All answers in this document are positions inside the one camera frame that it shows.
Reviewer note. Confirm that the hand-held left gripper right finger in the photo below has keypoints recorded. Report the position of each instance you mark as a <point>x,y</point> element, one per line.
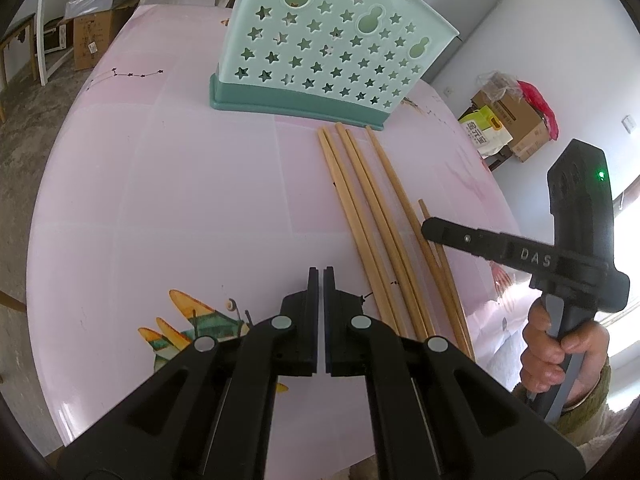
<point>330,320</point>

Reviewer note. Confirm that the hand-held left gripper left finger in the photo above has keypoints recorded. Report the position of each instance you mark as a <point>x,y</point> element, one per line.
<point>312,320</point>

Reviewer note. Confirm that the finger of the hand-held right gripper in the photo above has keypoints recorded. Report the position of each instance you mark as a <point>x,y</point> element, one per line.
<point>460,237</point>

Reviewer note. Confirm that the bundle of wooden chopsticks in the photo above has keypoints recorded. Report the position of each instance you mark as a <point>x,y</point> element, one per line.
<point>370,220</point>

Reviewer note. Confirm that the green star-cutout utensil holder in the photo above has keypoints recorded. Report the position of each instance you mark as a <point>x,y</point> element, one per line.
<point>310,20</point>

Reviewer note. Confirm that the person's right forearm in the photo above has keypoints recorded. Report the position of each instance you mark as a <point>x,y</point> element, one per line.
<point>592,410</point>

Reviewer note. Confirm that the person's right hand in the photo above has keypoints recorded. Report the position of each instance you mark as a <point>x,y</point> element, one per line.
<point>537,355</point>

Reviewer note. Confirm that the dark wooden stool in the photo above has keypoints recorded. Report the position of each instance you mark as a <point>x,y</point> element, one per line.
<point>500,162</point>

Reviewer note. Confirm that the white and green rice bag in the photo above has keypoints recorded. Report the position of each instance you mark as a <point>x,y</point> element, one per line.
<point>485,132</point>

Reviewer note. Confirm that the large cardboard box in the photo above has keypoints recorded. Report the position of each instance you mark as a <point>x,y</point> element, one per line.
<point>520,125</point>

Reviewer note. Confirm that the red bag on box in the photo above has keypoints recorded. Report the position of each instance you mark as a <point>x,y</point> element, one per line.
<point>540,105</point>

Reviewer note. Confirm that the clear plastic bag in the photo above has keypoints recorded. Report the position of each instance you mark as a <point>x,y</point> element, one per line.
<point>495,82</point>

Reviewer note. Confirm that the brown cardboard box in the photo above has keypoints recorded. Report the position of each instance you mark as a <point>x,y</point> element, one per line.
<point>97,37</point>

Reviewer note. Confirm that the white microwave oven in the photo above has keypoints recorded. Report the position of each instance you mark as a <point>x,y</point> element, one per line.
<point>54,39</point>

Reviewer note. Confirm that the plastic-wrapped flat package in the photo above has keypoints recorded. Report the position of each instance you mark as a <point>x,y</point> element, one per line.
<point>92,4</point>

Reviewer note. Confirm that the white wall switch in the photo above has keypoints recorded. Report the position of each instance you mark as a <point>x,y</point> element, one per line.
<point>628,124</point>

